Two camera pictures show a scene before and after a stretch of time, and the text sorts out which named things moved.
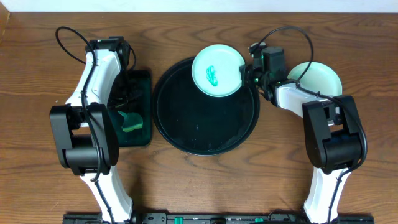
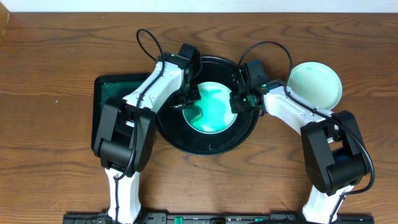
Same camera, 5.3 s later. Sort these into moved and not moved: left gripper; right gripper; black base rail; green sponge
Moved: left gripper; green sponge; right gripper
Not moved: black base rail
